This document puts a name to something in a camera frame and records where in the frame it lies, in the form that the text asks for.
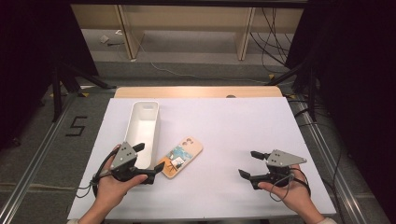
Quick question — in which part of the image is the white table mat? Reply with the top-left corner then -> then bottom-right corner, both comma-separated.
66,96 -> 337,221

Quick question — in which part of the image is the black curtain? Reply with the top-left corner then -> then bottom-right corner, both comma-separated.
284,0 -> 396,216
0,0 -> 100,151

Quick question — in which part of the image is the person's left hand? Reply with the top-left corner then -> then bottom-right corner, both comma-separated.
92,143 -> 149,213

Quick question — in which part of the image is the metal floor rail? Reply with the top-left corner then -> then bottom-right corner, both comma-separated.
294,100 -> 369,224
0,91 -> 79,224

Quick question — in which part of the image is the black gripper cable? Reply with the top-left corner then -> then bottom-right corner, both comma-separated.
268,167 -> 312,203
76,148 -> 120,200

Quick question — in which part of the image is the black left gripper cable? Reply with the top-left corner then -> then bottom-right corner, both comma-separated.
76,148 -> 120,200

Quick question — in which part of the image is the wooden table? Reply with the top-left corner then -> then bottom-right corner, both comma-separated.
113,86 -> 284,100

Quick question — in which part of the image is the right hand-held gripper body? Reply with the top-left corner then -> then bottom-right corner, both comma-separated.
265,149 -> 308,189

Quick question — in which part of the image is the beige wooden shelf unit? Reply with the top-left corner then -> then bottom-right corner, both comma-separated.
70,3 -> 304,62

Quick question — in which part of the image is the white oblong plastic box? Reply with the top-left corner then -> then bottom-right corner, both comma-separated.
123,101 -> 161,171

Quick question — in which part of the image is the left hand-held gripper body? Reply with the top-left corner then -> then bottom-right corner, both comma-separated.
109,141 -> 140,184

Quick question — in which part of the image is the person's right hand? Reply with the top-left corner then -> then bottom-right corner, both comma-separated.
257,164 -> 312,217

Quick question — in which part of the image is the bundle of black cables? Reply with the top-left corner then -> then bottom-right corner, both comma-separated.
249,7 -> 295,75

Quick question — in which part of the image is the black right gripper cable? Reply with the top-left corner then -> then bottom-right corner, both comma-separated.
268,167 -> 312,203

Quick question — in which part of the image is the black tripod stand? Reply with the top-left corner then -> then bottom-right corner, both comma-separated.
50,61 -> 118,123
265,58 -> 319,123

